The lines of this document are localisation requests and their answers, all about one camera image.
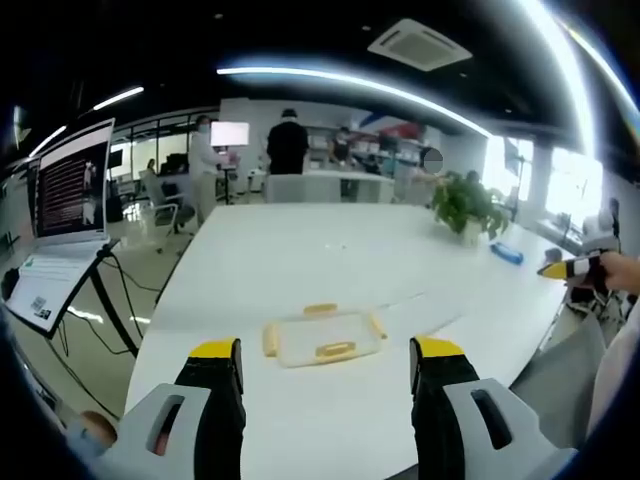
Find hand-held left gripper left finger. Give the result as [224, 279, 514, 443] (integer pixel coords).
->
[107, 337, 247, 480]

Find white monitor screen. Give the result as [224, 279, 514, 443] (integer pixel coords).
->
[209, 120, 251, 149]

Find white counter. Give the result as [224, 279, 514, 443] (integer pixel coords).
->
[264, 169, 397, 204]

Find open laptop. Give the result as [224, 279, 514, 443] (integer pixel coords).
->
[3, 117, 117, 332]

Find black laptop stand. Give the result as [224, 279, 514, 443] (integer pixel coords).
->
[48, 238, 169, 359]

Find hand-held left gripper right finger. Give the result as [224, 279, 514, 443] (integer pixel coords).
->
[409, 335, 576, 480]

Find blue flat object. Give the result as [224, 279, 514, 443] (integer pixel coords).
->
[489, 241, 525, 266]

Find wall shelves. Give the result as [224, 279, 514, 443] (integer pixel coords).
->
[304, 123, 427, 172]

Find ceiling air conditioner vent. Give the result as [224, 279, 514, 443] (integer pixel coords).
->
[366, 18, 475, 74]

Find person's right hand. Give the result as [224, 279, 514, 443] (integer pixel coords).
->
[601, 249, 640, 292]

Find potted green plant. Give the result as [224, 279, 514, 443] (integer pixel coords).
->
[431, 169, 512, 249]

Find person's left hand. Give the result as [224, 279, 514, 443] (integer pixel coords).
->
[78, 410, 119, 447]

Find long ceiling light strip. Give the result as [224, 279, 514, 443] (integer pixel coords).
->
[216, 66, 492, 137]

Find black floor cable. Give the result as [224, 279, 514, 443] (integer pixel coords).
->
[58, 259, 151, 357]

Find clear lid with yellow buckles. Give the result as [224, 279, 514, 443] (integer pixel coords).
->
[261, 301, 390, 370]

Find person's white garment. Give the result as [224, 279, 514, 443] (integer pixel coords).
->
[584, 299, 640, 442]

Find grey office chair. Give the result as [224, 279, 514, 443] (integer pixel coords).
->
[143, 170, 197, 254]

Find short ceiling light strip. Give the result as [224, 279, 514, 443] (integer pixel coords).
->
[91, 86, 146, 112]

